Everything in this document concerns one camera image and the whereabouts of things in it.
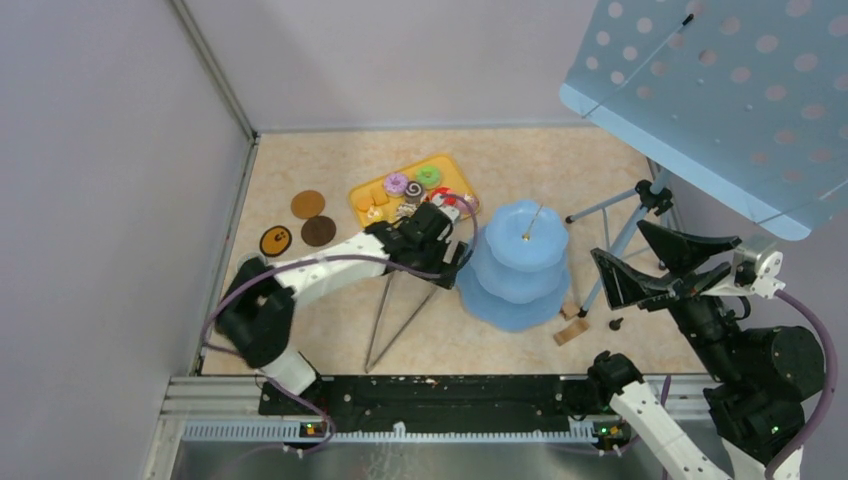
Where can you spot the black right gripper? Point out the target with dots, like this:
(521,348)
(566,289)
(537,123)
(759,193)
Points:
(622,283)

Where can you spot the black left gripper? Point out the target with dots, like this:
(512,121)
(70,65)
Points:
(440,265)

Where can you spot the red frosted donut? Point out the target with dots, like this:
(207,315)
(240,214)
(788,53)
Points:
(442,196)

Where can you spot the purple frosted donut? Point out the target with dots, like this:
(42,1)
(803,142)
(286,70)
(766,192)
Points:
(395,184)

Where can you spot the green frosted donut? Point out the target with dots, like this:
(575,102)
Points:
(429,177)

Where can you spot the metal food tongs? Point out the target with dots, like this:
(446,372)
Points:
(404,298)

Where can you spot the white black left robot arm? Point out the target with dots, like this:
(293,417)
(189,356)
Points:
(257,311)

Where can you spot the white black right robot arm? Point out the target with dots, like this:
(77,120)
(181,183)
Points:
(772,386)

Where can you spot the sprinkled chocolate donut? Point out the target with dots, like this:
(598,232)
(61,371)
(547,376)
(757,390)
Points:
(405,210)

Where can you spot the small yellow cream cake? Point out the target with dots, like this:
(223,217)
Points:
(374,214)

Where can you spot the chocolate swirl roll cake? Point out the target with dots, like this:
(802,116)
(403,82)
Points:
(414,193)

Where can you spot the square orange biscuit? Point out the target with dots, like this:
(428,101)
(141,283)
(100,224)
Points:
(379,196)

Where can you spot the yellow serving tray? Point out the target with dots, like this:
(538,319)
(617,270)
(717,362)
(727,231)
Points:
(453,177)

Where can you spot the round orange biscuit left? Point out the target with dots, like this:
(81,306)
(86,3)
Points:
(364,203)

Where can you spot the small black knob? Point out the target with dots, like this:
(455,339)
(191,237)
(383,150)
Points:
(616,324)

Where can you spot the blue metal tripod stand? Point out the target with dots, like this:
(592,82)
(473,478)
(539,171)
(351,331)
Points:
(653,196)

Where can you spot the small wooden block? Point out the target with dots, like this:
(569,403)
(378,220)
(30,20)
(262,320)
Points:
(570,310)

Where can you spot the dark brown round coaster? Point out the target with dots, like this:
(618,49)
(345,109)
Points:
(318,231)

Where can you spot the blue three-tier cake stand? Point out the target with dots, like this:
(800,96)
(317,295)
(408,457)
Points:
(517,277)

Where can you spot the light brown round coaster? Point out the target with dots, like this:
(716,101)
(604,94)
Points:
(307,204)

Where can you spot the black yellow round coaster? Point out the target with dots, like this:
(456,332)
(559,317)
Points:
(275,241)

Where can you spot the blue perforated board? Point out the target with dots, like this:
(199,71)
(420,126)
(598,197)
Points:
(744,100)

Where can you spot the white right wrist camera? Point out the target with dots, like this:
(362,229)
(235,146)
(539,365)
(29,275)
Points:
(755,268)

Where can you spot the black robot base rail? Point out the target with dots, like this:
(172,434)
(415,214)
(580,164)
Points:
(474,404)

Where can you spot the white cable duct strip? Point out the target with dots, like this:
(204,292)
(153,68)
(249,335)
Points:
(295,432)

